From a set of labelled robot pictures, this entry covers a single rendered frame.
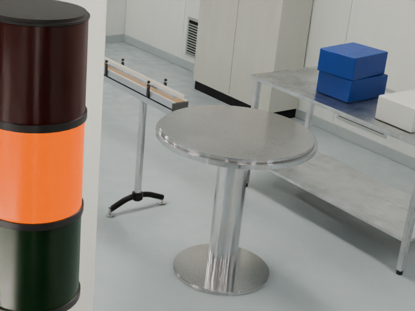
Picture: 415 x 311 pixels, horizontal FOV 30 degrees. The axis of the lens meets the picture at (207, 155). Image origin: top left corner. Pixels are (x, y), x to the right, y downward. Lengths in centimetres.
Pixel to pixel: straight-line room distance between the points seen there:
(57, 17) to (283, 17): 696
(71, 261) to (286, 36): 701
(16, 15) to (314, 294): 447
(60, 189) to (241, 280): 438
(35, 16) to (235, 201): 423
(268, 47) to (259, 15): 32
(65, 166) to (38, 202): 2
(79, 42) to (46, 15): 2
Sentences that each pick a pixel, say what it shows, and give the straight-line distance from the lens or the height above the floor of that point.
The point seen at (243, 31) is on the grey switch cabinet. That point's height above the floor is 80.
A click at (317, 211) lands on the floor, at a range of 581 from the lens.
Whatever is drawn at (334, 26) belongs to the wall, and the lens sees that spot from 739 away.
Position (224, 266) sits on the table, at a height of 8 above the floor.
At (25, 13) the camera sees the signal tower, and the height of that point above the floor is 235.
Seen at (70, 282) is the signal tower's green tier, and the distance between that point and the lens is 41.
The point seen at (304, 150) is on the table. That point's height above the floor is 93.
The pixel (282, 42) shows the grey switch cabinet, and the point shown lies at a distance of 737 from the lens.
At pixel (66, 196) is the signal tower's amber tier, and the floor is 226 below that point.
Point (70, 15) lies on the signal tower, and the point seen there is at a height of 235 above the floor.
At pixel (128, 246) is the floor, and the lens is 504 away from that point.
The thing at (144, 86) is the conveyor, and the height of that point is 93.
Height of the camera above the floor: 243
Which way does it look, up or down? 22 degrees down
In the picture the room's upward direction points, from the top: 6 degrees clockwise
